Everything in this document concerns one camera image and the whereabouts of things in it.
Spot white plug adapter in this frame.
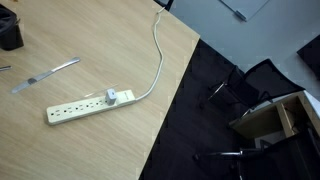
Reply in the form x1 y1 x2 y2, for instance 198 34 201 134
105 88 119 107

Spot white power strip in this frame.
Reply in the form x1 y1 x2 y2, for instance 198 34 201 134
45 89 137 127

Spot wooden shelf white top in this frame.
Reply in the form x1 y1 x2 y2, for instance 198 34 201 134
228 90 320 140

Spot grey whiteboard eraser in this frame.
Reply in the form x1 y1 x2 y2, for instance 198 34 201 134
234 9 249 23

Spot silver table knife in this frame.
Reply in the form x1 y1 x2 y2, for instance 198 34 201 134
10 56 81 95

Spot black plastic cutlery caddy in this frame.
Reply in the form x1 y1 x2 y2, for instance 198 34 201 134
0 3 25 52

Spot white power cable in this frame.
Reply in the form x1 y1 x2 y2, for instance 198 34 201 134
134 6 167 102

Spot white wall whiteboard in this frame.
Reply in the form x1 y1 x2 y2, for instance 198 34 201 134
218 0 270 22

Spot black wall screen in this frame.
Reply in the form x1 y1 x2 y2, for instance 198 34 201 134
296 33 320 81

